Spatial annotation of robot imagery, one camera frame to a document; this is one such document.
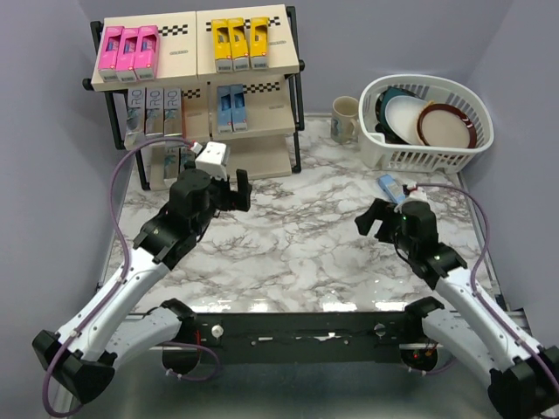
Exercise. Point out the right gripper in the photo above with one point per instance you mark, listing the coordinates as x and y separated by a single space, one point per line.
382 210

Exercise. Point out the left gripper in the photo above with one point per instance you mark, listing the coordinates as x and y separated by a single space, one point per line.
234 199

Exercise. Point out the metallic blue toothpaste box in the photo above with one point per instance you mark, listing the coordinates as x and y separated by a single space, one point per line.
186 159
164 167

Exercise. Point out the light blue toothpaste box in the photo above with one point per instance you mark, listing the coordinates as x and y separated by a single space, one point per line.
224 115

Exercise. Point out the silver foil toothpaste box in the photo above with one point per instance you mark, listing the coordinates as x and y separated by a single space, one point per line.
154 120

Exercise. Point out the yellow toothpaste box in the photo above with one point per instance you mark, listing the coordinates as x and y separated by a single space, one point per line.
258 47
222 45
239 47

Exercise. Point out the red metallic toothpaste box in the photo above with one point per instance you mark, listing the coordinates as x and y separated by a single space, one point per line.
135 122

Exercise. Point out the pink toothpaste box long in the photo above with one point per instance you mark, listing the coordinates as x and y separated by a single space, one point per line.
125 64

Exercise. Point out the pink toothpaste box diagonal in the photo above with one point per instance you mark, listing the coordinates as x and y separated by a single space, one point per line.
108 53

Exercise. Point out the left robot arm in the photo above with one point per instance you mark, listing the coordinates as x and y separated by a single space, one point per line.
83 355

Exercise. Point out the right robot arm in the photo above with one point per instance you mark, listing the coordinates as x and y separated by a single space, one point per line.
519 373

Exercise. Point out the beige three-tier shelf rack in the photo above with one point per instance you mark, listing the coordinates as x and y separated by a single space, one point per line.
273 98

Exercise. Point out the white plastic dish basket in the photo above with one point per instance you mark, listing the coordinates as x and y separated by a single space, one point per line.
378 152

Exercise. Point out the dark teal bowl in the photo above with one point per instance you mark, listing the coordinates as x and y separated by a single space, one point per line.
383 99

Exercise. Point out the cream ceramic mug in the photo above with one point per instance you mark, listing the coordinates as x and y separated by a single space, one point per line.
345 125

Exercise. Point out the white plate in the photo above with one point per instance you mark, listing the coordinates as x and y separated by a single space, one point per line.
401 114

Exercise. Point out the red rimmed plate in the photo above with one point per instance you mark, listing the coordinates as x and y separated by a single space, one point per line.
445 126

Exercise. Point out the black base bar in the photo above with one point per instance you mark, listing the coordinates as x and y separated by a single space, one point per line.
247 338

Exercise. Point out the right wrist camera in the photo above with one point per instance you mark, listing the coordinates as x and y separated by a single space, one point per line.
414 193

